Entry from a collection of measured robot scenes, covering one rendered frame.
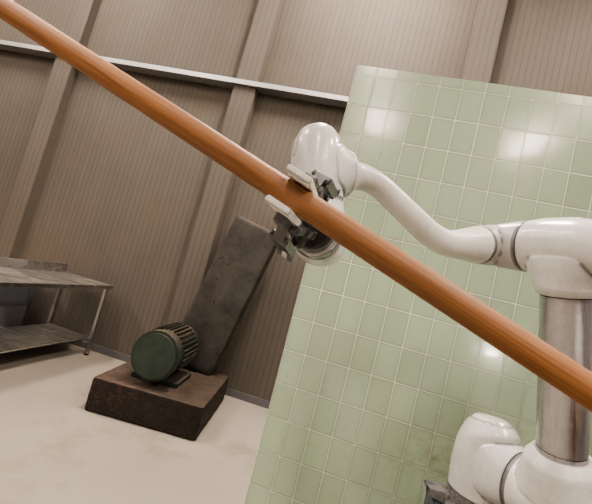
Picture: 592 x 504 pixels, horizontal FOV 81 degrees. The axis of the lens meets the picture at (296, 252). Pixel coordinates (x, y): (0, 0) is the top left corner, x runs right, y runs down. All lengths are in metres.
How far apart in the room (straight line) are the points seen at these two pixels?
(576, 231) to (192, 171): 4.33
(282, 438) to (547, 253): 1.28
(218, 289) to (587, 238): 3.40
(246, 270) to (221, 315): 0.55
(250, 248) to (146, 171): 1.97
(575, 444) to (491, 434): 0.21
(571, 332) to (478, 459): 0.44
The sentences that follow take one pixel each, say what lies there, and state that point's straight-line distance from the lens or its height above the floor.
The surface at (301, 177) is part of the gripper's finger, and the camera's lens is 0.35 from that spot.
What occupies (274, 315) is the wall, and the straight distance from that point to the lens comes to 4.18.
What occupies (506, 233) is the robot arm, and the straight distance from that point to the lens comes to 1.01.
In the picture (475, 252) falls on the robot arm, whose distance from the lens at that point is 0.95.
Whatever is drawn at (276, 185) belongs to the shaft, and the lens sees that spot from 0.37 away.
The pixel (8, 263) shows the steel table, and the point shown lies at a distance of 4.74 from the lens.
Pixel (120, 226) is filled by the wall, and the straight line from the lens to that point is 5.09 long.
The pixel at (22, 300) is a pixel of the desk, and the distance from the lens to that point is 5.54.
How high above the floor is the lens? 1.52
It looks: 4 degrees up
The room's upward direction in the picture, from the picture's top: 15 degrees clockwise
